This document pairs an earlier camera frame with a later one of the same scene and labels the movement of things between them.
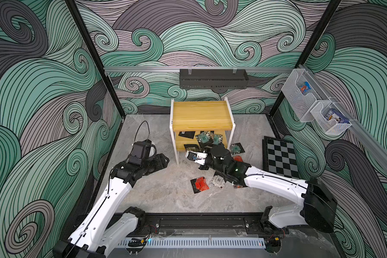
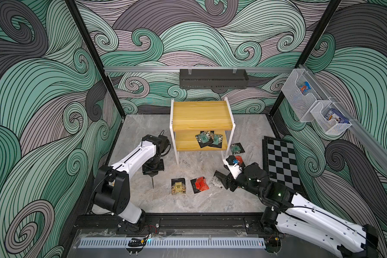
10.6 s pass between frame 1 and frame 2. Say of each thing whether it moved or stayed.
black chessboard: stayed
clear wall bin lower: stayed
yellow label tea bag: moved
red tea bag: stayed
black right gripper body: moved
